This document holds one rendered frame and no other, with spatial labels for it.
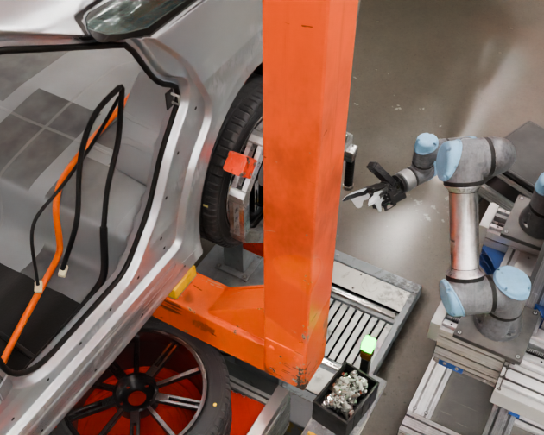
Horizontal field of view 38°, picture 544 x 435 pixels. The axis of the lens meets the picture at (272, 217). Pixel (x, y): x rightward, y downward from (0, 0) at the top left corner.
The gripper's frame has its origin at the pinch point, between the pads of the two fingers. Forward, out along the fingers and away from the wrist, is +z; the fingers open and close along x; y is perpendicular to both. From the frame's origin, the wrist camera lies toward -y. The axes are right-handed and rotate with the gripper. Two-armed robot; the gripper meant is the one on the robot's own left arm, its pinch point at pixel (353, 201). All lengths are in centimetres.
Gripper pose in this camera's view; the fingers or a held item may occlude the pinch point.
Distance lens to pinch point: 267.6
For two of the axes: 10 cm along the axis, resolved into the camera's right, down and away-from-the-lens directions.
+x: -4.9, -1.2, 8.7
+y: 3.1, 9.0, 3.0
